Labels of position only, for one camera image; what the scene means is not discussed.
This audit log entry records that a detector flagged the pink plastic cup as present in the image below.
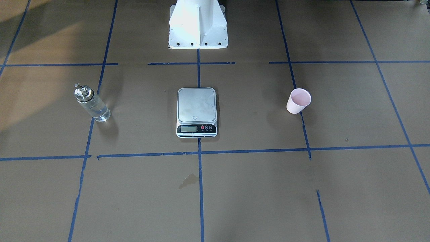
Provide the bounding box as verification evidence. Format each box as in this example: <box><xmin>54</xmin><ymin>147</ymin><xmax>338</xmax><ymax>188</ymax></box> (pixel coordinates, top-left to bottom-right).
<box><xmin>286</xmin><ymin>88</ymin><xmax>312</xmax><ymax>114</ymax></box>

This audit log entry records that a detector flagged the glass sauce dispenser bottle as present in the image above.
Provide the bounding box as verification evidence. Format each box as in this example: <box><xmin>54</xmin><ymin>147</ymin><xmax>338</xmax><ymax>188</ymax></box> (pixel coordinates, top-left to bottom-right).
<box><xmin>74</xmin><ymin>84</ymin><xmax>111</xmax><ymax>122</ymax></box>

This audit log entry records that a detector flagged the digital kitchen scale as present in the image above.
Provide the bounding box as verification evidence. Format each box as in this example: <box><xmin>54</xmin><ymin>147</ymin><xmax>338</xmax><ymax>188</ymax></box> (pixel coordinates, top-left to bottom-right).
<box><xmin>176</xmin><ymin>87</ymin><xmax>218</xmax><ymax>138</ymax></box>

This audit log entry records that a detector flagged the white pedestal column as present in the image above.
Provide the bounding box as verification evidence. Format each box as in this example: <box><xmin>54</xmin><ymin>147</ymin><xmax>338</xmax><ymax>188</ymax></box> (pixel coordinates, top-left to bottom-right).
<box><xmin>168</xmin><ymin>0</ymin><xmax>229</xmax><ymax>49</ymax></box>

